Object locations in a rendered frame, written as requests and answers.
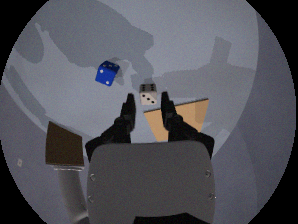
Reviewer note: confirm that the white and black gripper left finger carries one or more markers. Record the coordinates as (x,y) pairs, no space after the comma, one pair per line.
(120,131)

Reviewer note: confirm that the blue die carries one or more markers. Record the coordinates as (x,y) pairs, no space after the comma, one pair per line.
(106,73)

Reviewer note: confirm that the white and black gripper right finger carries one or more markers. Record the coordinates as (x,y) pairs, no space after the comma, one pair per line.
(178,130)

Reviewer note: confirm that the white die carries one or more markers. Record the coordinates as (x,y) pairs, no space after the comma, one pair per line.
(148,94)

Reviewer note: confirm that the tan flat mat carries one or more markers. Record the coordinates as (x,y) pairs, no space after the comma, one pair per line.
(193,113)

